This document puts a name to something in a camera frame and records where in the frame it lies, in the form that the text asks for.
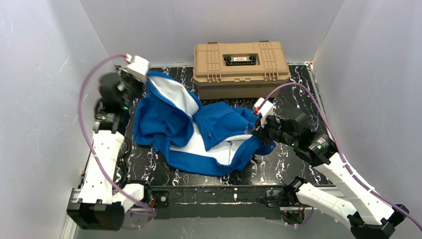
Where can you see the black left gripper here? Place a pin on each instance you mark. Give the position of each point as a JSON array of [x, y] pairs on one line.
[[134, 86]]

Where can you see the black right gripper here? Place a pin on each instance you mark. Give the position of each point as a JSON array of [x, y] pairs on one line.
[[263, 128]]

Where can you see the blue zip jacket white lining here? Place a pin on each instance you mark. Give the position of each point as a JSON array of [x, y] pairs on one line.
[[211, 140]]

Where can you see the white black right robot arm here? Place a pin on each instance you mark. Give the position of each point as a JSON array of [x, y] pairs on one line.
[[367, 216]]

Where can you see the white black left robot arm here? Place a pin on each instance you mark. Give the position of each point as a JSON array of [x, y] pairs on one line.
[[99, 205]]

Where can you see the tan plastic toolbox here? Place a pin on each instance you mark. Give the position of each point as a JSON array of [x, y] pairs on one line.
[[239, 70]]

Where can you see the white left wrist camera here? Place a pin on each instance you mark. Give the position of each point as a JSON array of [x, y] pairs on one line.
[[137, 67]]

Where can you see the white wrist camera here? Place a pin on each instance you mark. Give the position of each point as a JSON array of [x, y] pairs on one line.
[[263, 108], [137, 67]]

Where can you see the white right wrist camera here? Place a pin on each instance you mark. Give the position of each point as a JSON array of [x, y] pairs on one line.
[[263, 108]]

